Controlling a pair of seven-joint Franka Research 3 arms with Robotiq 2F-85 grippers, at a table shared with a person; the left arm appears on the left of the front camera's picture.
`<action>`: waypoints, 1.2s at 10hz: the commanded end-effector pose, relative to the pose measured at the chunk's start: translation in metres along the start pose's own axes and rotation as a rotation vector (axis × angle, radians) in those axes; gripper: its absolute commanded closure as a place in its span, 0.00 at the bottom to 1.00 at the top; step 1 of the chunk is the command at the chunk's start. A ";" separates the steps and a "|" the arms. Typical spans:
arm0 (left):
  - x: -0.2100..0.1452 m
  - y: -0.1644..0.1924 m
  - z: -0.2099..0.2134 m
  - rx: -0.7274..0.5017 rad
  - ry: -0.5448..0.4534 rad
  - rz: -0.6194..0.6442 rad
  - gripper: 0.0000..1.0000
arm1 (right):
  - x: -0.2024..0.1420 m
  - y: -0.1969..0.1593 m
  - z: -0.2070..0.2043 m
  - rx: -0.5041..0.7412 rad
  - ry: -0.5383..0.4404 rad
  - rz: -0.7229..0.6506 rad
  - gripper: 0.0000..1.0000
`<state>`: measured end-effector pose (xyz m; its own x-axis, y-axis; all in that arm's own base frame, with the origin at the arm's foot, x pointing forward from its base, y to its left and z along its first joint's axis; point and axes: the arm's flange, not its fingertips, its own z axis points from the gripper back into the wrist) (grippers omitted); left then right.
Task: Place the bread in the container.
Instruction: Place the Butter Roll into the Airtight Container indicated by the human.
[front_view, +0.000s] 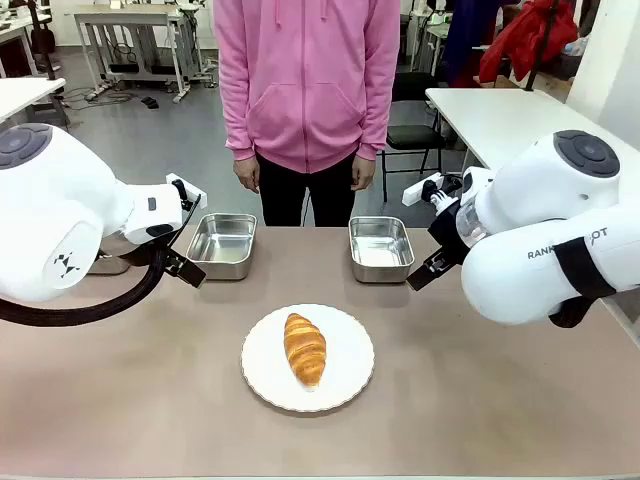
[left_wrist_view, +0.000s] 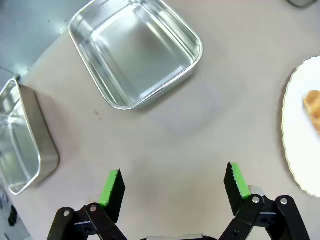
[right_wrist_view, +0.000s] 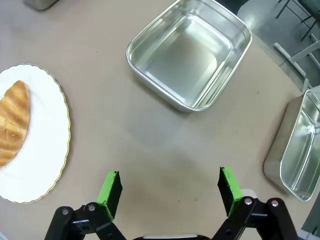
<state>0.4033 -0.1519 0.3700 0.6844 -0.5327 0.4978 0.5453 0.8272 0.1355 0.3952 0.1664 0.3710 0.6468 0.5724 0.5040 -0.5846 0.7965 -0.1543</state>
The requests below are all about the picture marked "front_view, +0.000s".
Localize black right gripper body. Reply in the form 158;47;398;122
428;197;472;267

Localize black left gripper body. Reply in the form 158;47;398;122
162;193;204;254

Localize golden croissant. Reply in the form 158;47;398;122
283;312;328;389

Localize left forearm in pink sleeve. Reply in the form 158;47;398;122
357;49;401;161

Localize right forearm in pink sleeve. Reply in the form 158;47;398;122
215;49;257;164

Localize steel rectangular container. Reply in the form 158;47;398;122
185;212;259;281
348;215;416;285
88;249;132;277

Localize person's right hand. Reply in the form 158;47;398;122
233;155;261;195

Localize person's left hand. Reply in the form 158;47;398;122
350;154;376;193

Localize black trousers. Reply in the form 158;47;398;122
257;152;357;229

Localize black folding chair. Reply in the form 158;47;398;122
382;72;446;201

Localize white scalloped plate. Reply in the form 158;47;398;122
240;303;376;414

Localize large white desk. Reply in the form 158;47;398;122
424;87;601;174

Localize pink zip hoodie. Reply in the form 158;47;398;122
212;0;401;175

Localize dark blue garment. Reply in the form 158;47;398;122
442;0;506;87

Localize small white desk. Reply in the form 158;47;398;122
0;77;67;124

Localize red jacket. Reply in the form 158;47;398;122
478;0;580;85

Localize grey metal workbench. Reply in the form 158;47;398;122
73;5;204;104

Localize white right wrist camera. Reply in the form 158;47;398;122
402;171;464;207

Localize black left arm cable sleeve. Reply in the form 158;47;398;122
0;244;169;329

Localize black arm cable sleeve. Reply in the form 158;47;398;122
548;294;611;330
0;244;169;329

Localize black velcro strap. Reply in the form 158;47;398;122
553;237;617;301

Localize black right arm cable sleeve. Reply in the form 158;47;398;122
548;294;611;330

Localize black camera pole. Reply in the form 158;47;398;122
527;0;560;92
27;0;57;82

